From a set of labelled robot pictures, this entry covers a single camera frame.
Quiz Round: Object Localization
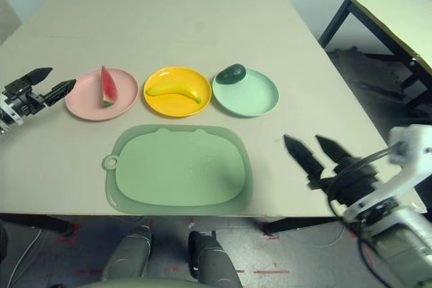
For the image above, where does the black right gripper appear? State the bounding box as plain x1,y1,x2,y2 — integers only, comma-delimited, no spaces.
283,134,378,207

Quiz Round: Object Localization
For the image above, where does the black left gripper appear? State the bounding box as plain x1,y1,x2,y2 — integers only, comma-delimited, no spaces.
0,67,78,136

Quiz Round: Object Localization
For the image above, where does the red watermelon slice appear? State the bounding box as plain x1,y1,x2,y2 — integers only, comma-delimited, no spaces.
100,65,119,107

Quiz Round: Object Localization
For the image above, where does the dark green avocado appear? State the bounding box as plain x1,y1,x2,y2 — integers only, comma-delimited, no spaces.
215,63,246,85

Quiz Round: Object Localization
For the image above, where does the yellow toy banana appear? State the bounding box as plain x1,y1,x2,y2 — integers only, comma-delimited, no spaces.
144,82,203,105

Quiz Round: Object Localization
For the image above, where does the pink plastic plate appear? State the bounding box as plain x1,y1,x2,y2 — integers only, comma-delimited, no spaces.
64,67,139,122

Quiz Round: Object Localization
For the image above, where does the light green plastic plate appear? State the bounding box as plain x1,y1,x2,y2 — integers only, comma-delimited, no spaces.
211,67,280,118

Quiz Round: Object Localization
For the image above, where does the yellow plastic plate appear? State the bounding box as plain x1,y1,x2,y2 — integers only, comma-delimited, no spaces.
143,66,213,119

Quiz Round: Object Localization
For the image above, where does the green silicone mat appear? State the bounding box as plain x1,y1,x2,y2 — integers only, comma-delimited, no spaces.
102,124,254,215

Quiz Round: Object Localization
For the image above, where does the grey robot right leg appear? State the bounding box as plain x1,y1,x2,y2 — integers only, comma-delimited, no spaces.
188,230,242,288

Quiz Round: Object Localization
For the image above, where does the grey robot leg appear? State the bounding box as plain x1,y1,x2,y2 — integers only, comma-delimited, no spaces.
188,230,242,288
101,225,153,281

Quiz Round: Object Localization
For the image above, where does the grey robot left leg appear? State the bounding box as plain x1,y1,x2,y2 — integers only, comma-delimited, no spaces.
101,225,153,281

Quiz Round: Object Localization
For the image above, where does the black right camera cable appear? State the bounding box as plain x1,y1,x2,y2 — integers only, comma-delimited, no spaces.
327,148,394,218

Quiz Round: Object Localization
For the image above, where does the side table with black frame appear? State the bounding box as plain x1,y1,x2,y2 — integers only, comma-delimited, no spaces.
319,0,432,113

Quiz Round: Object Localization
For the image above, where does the white floor cable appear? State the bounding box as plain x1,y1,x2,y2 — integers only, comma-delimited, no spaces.
7,229,43,285

